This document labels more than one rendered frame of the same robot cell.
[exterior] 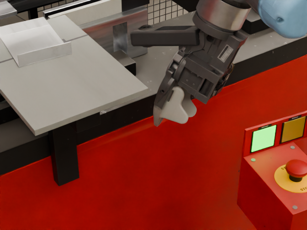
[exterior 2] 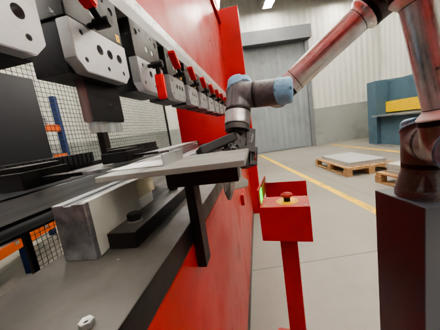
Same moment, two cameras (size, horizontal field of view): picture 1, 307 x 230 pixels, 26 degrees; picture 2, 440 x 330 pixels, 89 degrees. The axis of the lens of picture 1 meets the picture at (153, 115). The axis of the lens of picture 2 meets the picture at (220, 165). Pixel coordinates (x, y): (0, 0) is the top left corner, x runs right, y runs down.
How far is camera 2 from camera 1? 0.81 m
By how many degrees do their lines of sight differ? 50
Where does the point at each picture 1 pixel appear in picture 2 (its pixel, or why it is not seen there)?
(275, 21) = (289, 90)
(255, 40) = not seen: hidden behind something
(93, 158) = not seen: hidden behind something
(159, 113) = (234, 186)
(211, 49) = (243, 139)
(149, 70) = not seen: hidden behind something
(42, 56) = (172, 158)
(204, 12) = (237, 117)
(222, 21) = (247, 118)
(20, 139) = (177, 232)
